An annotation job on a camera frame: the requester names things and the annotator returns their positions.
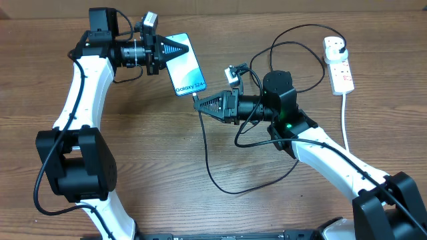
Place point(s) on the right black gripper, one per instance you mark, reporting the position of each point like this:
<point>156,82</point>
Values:
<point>228,110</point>

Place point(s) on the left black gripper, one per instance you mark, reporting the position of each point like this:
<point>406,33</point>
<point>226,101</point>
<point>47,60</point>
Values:
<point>156,58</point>

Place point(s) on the Galaxy S24+ smartphone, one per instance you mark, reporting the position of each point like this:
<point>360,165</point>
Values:
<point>184,71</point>

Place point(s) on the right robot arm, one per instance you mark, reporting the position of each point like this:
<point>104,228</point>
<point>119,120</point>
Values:
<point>384,206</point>

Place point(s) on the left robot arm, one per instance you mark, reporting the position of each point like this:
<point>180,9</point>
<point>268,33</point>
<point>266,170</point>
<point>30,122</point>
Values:
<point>75,158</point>

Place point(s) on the white charger plug adapter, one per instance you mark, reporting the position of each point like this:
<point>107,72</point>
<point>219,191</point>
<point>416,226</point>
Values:
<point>332,55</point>

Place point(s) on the white power strip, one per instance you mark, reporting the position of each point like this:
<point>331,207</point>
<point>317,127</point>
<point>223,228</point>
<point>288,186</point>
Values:
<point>340,75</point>

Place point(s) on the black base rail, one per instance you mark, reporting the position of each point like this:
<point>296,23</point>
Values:
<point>298,234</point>

